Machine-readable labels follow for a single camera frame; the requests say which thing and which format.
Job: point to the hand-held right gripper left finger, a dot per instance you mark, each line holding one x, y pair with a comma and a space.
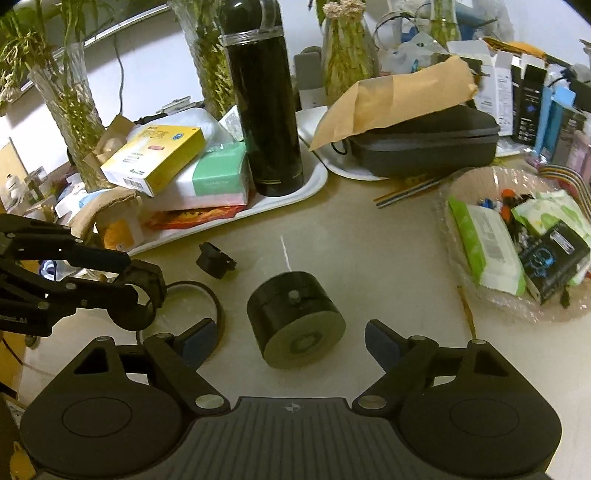
201, 339

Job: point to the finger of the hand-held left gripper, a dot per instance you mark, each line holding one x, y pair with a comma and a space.
92, 295
92, 256

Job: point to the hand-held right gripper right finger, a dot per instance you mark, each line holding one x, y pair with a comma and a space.
381, 342

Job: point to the black block adapter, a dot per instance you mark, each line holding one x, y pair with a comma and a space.
147, 281

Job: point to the small black knob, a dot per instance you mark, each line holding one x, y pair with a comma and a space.
213, 259

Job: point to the black cylinder with grey face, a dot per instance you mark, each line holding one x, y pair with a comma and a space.
286, 314

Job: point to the orange packet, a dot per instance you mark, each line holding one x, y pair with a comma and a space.
121, 235

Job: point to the red packet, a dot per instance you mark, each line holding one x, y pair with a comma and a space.
194, 218

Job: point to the yellow and white box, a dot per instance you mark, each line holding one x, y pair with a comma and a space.
157, 154

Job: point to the glass vase with green stems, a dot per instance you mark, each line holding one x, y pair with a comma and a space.
210, 60
348, 55
444, 21
76, 124

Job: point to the green wet wipes pack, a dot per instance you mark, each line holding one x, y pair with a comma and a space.
487, 244

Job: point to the green tissue pack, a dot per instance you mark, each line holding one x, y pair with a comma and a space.
219, 173

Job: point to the white plastic tray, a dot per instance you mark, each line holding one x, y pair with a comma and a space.
304, 184

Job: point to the white plate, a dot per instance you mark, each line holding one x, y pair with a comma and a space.
332, 161

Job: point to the black packet with blue print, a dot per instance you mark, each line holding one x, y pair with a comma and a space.
551, 263

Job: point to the black zip case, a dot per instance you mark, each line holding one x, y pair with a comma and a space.
425, 145

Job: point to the light green wipes pack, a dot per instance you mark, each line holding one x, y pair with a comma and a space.
551, 210

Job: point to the black thermos bottle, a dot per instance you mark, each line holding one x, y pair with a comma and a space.
268, 101

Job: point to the brown paper envelope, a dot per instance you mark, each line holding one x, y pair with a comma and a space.
401, 97

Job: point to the pink bottle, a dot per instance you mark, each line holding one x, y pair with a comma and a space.
579, 154

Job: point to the tall white box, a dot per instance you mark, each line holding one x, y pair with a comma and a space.
495, 92

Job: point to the tall black box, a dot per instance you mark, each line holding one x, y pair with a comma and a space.
528, 106

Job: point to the tall blue box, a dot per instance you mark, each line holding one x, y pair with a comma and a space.
556, 124

